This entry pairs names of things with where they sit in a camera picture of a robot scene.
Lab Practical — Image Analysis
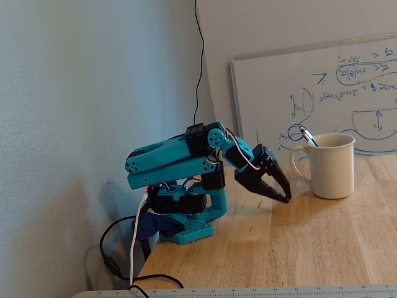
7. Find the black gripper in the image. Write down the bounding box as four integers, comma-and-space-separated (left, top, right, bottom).
234, 143, 293, 204

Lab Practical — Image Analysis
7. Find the blue and black pen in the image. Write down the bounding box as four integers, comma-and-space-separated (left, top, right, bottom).
298, 125, 320, 147

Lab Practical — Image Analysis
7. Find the cream ceramic mug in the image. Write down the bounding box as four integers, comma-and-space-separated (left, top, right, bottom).
290, 132, 357, 199

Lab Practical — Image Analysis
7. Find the whiteboard with blue writing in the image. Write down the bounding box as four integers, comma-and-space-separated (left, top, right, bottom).
230, 33, 397, 165

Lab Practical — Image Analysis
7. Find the grey ruler strip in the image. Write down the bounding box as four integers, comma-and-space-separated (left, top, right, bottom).
71, 283, 397, 298

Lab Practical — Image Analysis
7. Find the blue table clamp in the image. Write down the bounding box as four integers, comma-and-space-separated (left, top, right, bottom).
131, 212, 185, 261

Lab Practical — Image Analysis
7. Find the red white servo wire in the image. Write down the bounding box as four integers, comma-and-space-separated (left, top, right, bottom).
224, 127, 265, 172

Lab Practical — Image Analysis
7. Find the thin black cable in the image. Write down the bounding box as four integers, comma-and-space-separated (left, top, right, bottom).
192, 0, 205, 125

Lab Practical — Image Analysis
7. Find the white usb cable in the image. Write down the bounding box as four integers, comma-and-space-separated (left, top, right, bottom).
128, 192, 150, 287

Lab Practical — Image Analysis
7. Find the black power cable with ferrite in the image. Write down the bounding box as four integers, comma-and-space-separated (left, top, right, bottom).
99, 215, 184, 298

